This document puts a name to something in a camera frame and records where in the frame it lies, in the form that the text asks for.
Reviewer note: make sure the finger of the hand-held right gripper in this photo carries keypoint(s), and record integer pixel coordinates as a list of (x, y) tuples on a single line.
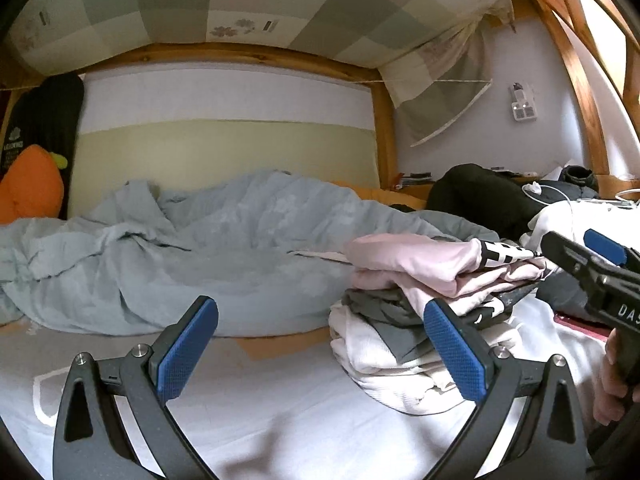
[(605, 245), (570, 257)]

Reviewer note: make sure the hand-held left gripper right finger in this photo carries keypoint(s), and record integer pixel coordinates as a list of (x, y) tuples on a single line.
[(455, 350)]

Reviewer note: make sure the person's right hand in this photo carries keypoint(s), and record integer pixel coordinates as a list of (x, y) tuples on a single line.
[(610, 390)]

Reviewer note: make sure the red flat item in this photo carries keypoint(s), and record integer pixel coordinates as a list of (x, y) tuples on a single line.
[(575, 322)]

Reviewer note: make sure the checked cloth drape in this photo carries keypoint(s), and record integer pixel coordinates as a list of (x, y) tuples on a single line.
[(435, 90)]

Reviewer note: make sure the black printed cushion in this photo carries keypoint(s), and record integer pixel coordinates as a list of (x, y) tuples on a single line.
[(50, 110)]

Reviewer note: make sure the grey garment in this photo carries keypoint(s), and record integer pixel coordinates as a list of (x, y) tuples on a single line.
[(385, 315)]

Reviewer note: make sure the white wall socket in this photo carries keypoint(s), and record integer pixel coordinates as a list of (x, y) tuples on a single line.
[(522, 105)]

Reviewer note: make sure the wooden bed frame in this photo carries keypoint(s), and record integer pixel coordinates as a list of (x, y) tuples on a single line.
[(382, 125)]

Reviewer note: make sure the black white printed garment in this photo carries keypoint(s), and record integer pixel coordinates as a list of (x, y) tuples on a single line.
[(502, 251)]

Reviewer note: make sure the cream knit garment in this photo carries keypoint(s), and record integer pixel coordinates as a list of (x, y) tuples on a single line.
[(390, 375)]

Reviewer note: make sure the pink t-shirt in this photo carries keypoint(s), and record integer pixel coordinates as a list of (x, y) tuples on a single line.
[(410, 260)]

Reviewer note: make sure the dark blue jacket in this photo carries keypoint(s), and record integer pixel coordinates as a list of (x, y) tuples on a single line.
[(577, 176)]

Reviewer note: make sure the orange carrot plush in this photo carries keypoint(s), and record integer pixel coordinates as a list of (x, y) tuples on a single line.
[(30, 185)]

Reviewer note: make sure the grey-blue duvet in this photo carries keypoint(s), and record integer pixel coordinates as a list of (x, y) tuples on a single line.
[(200, 250)]

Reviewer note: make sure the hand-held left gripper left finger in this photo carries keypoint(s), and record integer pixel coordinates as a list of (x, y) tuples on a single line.
[(187, 345)]

